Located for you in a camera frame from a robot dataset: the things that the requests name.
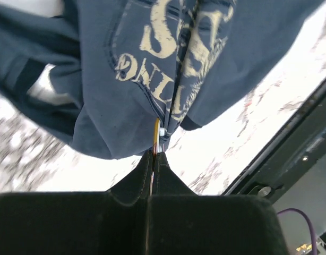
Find yellow round badge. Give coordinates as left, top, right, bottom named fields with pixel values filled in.
left=150, top=118, right=165, bottom=195

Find blue printed tank top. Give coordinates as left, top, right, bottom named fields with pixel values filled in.
left=0, top=1, right=321, bottom=159

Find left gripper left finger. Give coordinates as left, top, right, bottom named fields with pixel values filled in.
left=107, top=150, right=153, bottom=207

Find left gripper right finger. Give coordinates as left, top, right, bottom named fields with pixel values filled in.
left=152, top=152, right=197, bottom=196

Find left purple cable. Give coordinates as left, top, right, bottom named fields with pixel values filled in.
left=276, top=208, right=318, bottom=255

